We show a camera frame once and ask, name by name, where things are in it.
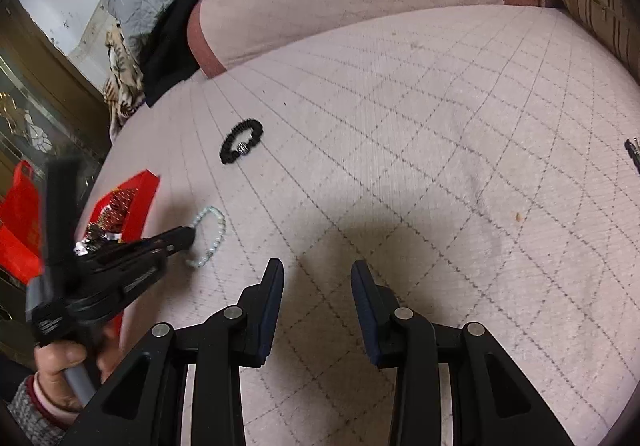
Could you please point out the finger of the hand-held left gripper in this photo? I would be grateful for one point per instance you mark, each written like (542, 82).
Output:
(160, 243)

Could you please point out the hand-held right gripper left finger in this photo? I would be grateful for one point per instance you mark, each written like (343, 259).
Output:
(267, 311)

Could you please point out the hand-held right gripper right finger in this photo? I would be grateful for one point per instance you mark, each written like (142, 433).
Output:
(362, 311)

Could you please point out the red box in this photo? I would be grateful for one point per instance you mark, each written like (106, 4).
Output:
(142, 196)

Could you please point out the person's left forearm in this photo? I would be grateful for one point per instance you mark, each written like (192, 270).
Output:
(35, 416)

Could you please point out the person's left hand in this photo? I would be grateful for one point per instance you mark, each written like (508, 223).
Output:
(52, 376)

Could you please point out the red bag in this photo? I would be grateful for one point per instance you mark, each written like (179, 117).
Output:
(20, 226)

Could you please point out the tiger print blanket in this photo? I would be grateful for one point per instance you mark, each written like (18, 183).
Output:
(122, 71)

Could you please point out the wooden glass cabinet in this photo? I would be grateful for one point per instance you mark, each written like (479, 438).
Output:
(50, 76)

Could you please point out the black cloth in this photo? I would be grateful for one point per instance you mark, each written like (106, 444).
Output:
(170, 41)

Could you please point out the black barrette hair clip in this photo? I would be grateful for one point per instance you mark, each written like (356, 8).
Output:
(634, 153)

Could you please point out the striped floral cushion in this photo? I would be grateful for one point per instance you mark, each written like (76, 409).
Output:
(595, 1)

